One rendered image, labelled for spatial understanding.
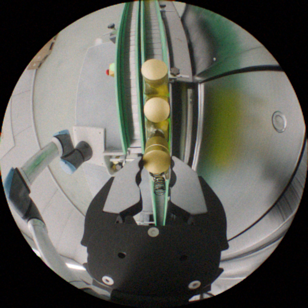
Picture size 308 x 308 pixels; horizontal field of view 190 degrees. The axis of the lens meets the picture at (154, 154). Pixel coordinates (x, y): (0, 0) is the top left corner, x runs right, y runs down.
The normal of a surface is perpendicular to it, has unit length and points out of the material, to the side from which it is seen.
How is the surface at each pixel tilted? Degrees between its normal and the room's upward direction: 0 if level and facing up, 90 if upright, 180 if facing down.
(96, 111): 0
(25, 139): 90
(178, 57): 0
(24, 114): 90
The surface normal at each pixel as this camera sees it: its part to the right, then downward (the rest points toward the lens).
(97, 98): -0.04, 0.48
